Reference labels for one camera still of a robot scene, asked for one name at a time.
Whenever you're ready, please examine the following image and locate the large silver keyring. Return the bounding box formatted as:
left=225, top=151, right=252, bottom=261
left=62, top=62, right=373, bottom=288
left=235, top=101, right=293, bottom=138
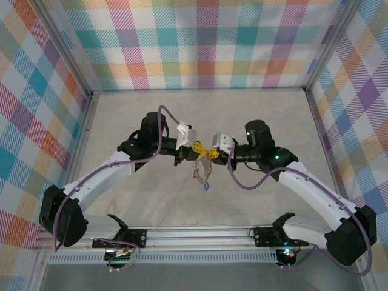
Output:
left=193, top=159, right=213, bottom=186

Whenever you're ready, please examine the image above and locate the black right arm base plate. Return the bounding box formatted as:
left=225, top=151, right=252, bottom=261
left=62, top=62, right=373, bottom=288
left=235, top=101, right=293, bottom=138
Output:
left=253, top=226, right=304, bottom=247

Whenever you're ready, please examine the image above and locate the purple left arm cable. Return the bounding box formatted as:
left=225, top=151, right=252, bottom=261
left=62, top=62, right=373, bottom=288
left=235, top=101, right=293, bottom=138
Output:
left=53, top=105, right=182, bottom=272

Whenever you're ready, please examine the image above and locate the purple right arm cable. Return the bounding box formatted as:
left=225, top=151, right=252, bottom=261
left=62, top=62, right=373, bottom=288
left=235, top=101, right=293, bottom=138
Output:
left=227, top=150, right=373, bottom=277

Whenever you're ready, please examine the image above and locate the aluminium back frame rail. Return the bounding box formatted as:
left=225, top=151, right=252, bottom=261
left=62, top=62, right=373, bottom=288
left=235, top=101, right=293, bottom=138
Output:
left=90, top=87, right=309, bottom=94

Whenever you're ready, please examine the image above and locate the slotted white cable duct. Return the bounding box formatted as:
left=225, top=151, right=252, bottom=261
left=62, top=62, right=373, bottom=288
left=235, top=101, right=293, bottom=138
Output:
left=48, top=253, right=278, bottom=264

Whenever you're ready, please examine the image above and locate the aluminium corner post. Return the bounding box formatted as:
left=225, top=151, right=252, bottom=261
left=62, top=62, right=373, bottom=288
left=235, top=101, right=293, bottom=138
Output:
left=36, top=0, right=95, bottom=95
left=302, top=0, right=358, bottom=92

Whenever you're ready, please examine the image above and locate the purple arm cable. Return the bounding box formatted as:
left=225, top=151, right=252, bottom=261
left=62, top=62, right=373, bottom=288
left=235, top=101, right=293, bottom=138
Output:
left=53, top=105, right=182, bottom=272
left=227, top=150, right=373, bottom=277

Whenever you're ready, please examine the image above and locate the aluminium mounting rail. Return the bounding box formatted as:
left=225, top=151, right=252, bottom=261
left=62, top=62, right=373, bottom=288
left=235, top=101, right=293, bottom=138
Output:
left=81, top=224, right=368, bottom=252

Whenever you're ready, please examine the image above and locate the aluminium side frame rail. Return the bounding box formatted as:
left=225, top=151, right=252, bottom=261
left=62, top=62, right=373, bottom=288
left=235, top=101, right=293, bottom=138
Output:
left=306, top=89, right=364, bottom=227
left=27, top=92, right=101, bottom=291

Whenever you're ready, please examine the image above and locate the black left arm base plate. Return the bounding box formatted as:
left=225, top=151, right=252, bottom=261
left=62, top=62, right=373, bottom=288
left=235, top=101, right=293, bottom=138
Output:
left=124, top=229, right=148, bottom=249

